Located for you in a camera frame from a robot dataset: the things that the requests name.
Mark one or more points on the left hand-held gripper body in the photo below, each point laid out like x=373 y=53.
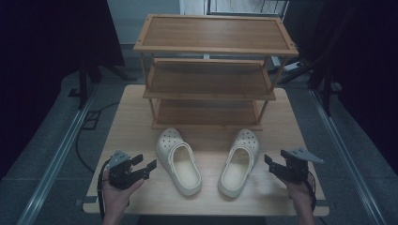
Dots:
x=120 y=176

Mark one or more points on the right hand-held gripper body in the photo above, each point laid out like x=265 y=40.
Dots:
x=295 y=170

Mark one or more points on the cream clog shoe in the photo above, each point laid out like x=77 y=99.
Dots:
x=180 y=162
x=239 y=164

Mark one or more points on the wooden three-tier shoe rack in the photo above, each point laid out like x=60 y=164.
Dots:
x=216 y=34

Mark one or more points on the person's left hand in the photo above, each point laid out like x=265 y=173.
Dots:
x=117 y=198

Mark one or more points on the person's right hand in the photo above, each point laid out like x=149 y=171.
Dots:
x=298 y=192

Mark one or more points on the black metal stand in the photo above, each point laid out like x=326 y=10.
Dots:
x=327 y=90
x=83 y=87

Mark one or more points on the white power strip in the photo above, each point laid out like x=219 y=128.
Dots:
x=293 y=66

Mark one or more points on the dark curtain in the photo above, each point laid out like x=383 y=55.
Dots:
x=40 y=62
x=366 y=62

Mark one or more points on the metal floor rail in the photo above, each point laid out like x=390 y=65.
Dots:
x=347 y=162
x=53 y=162

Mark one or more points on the dark metal window frame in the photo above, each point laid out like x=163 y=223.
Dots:
x=247 y=13

